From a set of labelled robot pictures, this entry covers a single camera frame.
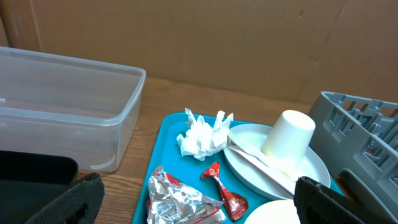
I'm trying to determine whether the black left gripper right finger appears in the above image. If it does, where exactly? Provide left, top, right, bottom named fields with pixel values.
left=294, top=176, right=395, bottom=224

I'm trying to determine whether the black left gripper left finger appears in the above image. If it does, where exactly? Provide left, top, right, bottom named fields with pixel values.
left=25, top=173, right=105, bottom=224

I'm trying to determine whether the white large plate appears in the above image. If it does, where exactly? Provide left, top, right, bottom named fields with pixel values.
left=244, top=200, right=300, bottom=224

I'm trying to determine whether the grey dishwasher rack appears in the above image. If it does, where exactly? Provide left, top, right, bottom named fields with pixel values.
left=308, top=91, right=397, bottom=222

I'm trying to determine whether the white plastic knife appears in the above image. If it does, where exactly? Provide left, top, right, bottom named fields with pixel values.
left=228, top=131, right=295, bottom=196

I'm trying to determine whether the black plastic tray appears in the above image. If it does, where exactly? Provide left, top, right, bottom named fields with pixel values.
left=1, top=151, right=78, bottom=223

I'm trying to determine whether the white plastic cup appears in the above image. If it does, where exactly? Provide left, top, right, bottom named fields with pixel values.
left=261, top=110, right=316, bottom=167

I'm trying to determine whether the red sauce packet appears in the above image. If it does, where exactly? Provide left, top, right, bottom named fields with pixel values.
left=201, top=162, right=249, bottom=222

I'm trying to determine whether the silver foil wrapper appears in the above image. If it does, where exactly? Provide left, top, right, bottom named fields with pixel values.
left=147, top=166, right=227, bottom=224

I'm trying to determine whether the teal serving tray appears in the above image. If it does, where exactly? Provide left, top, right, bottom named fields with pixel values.
left=132, top=113, right=271, bottom=223

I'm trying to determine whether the clear plastic bin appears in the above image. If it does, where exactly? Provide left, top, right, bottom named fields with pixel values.
left=1, top=47, right=146, bottom=172

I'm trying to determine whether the crumpled white napkin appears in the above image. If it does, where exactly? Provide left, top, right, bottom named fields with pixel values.
left=177, top=108, right=234, bottom=161

